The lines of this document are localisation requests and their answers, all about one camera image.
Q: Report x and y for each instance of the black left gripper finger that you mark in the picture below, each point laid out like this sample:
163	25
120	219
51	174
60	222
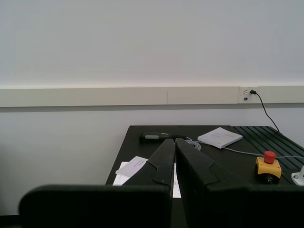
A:
237	206
99	206

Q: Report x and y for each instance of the white stationary robot arm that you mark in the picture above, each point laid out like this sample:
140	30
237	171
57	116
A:
299	177

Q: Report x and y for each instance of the white paper sheet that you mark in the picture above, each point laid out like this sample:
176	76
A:
118	181

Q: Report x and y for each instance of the black table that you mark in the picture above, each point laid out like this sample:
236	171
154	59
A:
225	161

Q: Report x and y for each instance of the yellow emergency stop button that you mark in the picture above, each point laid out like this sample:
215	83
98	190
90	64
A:
268	166

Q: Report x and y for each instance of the white folded leaflet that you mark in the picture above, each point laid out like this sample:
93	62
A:
133	166

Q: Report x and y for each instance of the black grooved table mat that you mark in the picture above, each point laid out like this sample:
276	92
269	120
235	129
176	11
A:
261	140

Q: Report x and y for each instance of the white flat box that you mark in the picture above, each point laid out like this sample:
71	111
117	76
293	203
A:
219	137

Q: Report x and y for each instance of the black grey handheld pendant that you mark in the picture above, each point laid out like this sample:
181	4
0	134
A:
152	137

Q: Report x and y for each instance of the white wall socket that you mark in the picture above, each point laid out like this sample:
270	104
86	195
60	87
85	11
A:
244	95

